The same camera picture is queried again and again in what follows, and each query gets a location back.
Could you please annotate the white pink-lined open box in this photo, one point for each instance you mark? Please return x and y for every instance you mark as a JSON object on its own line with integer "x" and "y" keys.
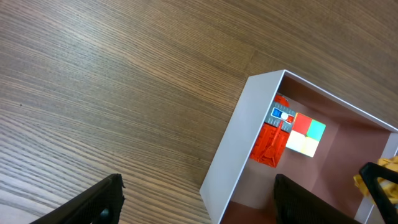
{"x": 238, "y": 189}

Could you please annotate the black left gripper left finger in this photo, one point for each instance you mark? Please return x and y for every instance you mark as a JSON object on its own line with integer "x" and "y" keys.
{"x": 100, "y": 204}

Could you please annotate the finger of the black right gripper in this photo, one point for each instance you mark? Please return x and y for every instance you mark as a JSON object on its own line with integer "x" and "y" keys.
{"x": 370, "y": 172}

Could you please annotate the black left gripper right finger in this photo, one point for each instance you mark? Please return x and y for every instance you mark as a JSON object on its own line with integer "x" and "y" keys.
{"x": 296, "y": 205}

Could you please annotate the yellow round wheel toy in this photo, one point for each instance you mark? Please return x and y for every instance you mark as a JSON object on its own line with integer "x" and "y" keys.
{"x": 389, "y": 188}

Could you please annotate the multicolour puzzle cube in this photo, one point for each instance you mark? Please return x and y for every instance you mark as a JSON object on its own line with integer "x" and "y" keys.
{"x": 305, "y": 135}

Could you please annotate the red toy fire truck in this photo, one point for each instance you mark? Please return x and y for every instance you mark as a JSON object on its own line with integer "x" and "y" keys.
{"x": 272, "y": 138}

